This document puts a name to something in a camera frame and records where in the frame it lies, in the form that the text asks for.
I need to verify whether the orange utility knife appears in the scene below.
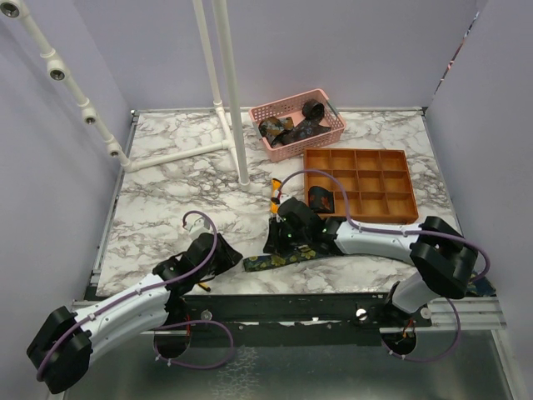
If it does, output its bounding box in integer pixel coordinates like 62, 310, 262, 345
270, 178, 281, 217

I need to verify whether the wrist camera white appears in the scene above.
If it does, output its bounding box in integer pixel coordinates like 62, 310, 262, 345
279, 193, 291, 205
184, 217, 211, 241

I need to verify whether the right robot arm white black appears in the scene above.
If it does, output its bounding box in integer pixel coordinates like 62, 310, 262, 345
263, 197, 479, 326

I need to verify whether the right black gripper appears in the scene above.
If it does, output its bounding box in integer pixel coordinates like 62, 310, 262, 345
263, 217, 310, 256

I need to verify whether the rolled brown tie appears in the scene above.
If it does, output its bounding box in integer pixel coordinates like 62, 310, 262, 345
301, 99, 325, 123

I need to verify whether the blue yellow floral tie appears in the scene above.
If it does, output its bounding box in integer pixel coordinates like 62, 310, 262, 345
242, 247, 496, 298

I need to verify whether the dark blue-patterned tie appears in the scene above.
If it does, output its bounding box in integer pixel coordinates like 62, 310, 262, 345
281, 120, 331, 145

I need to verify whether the yellow black pencil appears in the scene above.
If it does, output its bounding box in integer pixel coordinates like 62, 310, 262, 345
198, 282, 212, 293

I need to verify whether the white pvc pipe rack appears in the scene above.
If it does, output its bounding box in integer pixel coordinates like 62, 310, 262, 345
1, 1, 251, 191

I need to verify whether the pink plastic basket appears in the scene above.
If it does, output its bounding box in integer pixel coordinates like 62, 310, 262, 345
249, 88, 346, 163

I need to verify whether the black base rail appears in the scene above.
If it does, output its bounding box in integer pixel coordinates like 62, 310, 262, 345
158, 292, 431, 348

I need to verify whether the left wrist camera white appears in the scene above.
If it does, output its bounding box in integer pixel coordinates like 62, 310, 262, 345
184, 217, 211, 241

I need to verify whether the rolled dark red-patterned tie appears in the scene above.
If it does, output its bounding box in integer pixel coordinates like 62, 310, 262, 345
307, 186, 335, 214

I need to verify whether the dark orange-patterned tie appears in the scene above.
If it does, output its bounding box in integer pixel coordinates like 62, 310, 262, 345
258, 117, 294, 148

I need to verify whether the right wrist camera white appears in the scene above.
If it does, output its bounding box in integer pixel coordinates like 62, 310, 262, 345
279, 193, 291, 205

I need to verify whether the orange compartment tray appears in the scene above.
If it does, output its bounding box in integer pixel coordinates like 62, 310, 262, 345
303, 148, 419, 224

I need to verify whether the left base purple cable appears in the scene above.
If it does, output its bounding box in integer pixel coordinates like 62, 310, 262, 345
152, 319, 237, 371

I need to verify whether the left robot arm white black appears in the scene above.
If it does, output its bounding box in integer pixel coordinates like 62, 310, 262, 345
27, 233, 242, 394

